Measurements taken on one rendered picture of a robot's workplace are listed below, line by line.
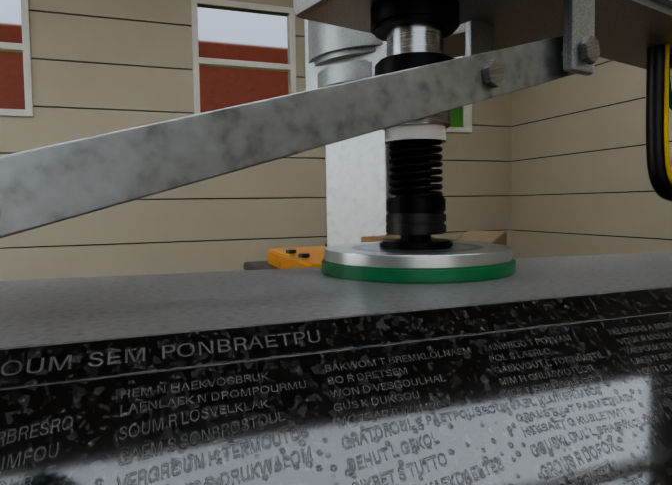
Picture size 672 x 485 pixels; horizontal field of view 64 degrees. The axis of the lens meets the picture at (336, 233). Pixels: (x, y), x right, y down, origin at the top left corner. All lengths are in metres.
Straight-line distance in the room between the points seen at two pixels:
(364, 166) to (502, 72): 0.69
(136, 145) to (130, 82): 6.26
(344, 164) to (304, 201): 5.50
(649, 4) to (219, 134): 0.65
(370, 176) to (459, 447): 0.97
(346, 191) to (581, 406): 0.98
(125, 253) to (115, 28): 2.50
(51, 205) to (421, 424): 0.28
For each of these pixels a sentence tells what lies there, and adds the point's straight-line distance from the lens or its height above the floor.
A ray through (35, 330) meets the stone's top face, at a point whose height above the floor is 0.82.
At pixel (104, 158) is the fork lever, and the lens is 0.41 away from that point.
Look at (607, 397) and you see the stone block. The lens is 0.44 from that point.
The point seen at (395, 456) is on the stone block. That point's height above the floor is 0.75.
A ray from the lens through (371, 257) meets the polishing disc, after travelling 0.54.
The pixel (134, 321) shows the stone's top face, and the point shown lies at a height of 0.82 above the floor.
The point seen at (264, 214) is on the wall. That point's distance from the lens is 6.69.
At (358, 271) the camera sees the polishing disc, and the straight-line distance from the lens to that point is 0.55.
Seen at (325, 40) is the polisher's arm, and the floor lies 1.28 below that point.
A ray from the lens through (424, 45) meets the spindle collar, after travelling 0.63.
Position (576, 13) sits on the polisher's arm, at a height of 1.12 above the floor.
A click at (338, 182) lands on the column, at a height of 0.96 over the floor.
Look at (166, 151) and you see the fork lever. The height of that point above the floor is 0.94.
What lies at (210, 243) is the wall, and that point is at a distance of 6.59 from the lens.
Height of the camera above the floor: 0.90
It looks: 3 degrees down
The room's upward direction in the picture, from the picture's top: 1 degrees counter-clockwise
